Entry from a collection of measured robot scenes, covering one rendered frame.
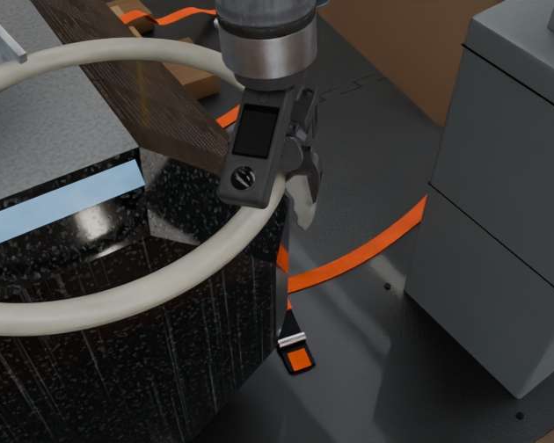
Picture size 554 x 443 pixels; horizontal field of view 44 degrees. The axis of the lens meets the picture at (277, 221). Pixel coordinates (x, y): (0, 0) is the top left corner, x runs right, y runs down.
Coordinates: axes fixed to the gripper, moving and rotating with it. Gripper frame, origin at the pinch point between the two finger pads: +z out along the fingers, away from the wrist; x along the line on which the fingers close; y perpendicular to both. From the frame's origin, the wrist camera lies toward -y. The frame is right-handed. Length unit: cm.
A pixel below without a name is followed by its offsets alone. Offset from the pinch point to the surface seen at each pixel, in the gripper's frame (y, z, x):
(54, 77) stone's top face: 25.1, 1.8, 42.4
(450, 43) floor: 183, 84, -13
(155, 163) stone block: 14.8, 7.2, 22.5
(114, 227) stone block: 4.9, 11.0, 25.3
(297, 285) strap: 60, 87, 16
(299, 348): 42, 88, 11
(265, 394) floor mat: 28, 90, 16
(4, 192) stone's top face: 1.6, 3.6, 37.8
